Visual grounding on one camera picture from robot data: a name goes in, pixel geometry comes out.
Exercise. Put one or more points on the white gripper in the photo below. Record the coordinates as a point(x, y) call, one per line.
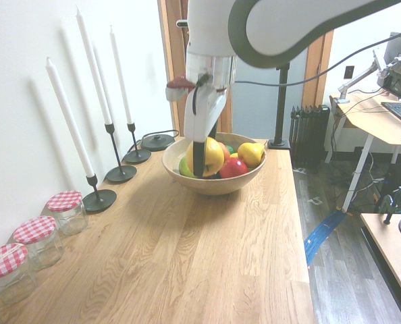
point(204, 111)

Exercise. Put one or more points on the large round yellow fruit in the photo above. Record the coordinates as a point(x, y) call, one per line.
point(214, 152)

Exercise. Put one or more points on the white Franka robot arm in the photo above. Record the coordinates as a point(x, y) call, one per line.
point(288, 27)

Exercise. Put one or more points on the yellow pear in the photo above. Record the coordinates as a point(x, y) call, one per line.
point(249, 153)

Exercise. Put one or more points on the orange fruit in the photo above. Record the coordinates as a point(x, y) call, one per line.
point(225, 153)

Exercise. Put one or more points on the green lime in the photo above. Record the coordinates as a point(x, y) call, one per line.
point(230, 148)

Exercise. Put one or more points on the small yellow lemon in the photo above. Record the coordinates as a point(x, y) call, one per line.
point(234, 155)

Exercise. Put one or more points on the green apple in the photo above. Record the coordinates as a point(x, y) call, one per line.
point(184, 168)

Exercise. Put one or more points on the red apple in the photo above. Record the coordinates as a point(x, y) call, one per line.
point(234, 168)

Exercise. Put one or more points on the wooden fruit bowl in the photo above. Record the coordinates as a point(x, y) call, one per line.
point(214, 187)

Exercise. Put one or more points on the black round disc base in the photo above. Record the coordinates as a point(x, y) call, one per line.
point(158, 142)

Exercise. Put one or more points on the black candle holder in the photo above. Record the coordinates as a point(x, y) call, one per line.
point(138, 157)
point(121, 175)
point(99, 202)

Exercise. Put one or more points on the black clamped pole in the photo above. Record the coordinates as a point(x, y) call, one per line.
point(281, 111)

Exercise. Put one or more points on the black oil radiator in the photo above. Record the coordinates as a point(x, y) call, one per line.
point(308, 135)

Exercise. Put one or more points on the medium white candle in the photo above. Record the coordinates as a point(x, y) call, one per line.
point(121, 77)

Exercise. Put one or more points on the tallest white candle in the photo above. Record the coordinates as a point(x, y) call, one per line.
point(94, 67)

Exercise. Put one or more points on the shortest white candle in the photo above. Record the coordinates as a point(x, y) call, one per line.
point(69, 118)

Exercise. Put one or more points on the blue floor strip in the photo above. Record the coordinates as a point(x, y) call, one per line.
point(323, 236)

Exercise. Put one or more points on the glass jar red checked lid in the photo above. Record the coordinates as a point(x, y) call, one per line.
point(8, 270)
point(67, 211)
point(38, 239)

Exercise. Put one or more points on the wooden office desk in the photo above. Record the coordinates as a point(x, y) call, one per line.
point(372, 130)

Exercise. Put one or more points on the black table clamp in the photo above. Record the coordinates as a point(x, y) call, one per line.
point(388, 211)

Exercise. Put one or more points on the wooden robot mounting table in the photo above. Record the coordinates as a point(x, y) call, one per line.
point(396, 263)

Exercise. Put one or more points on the dark wall switch plate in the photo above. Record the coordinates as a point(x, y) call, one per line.
point(349, 72)

